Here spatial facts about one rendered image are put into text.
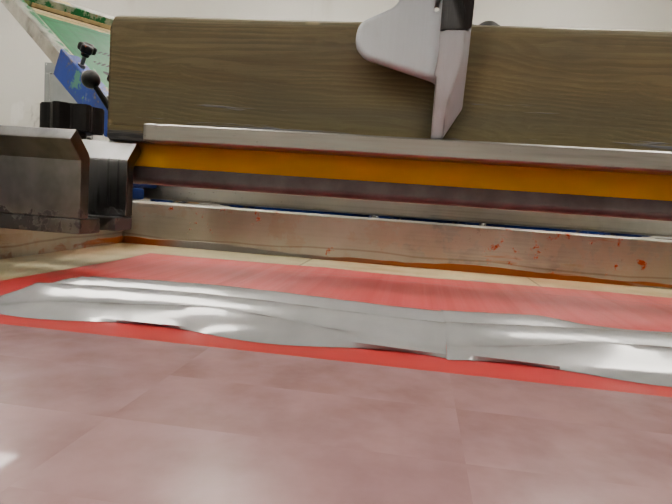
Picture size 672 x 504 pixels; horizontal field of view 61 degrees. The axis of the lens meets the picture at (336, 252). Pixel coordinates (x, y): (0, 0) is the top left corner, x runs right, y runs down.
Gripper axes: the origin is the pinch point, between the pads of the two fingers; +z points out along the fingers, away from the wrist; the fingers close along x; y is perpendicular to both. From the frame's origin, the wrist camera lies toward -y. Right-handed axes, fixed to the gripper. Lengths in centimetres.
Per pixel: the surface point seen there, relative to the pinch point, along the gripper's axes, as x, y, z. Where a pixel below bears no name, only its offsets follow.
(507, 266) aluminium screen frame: -10.1, -5.6, 9.1
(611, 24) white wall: -408, -125, -131
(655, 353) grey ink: 14.4, -6.6, 9.1
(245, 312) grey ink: 14.5, 7.3, 9.1
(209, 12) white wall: -408, 176, -133
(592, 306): 1.3, -8.5, 9.8
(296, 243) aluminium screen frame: -10.1, 10.7, 8.6
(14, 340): 18.6, 13.2, 9.7
